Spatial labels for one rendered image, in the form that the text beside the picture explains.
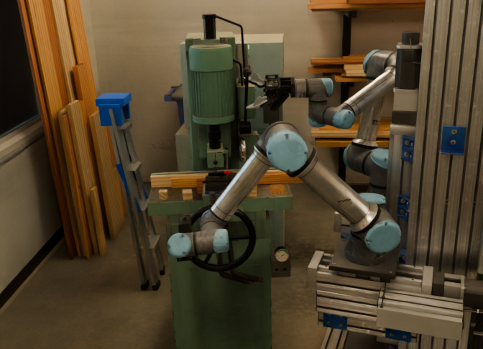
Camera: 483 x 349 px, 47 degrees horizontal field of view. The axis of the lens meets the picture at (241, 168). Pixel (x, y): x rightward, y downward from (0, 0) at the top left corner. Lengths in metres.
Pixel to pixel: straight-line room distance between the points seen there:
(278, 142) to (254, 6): 3.07
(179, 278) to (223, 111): 0.75
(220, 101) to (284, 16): 2.43
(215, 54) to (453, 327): 1.29
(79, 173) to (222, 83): 1.69
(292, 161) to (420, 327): 0.70
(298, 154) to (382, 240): 0.39
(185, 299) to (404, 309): 1.00
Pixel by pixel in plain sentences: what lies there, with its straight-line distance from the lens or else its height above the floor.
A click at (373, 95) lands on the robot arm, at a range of 2.25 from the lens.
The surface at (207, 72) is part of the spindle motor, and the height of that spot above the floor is 1.41.
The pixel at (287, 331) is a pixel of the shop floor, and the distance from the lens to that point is 3.04.
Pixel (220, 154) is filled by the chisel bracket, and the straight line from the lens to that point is 2.35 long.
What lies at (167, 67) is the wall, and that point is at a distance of 4.78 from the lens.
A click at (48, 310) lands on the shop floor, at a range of 3.44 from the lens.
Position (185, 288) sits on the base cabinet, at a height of 0.49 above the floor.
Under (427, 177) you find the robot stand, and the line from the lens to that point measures 2.05.
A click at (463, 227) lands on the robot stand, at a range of 2.12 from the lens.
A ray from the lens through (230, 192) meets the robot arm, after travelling 1.84.
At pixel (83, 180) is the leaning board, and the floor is 0.55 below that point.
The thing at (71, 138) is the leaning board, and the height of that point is 0.82.
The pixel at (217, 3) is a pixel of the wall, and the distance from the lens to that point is 4.65.
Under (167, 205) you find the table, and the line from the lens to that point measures 2.31.
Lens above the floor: 1.78
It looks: 19 degrees down
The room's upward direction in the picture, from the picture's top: 2 degrees counter-clockwise
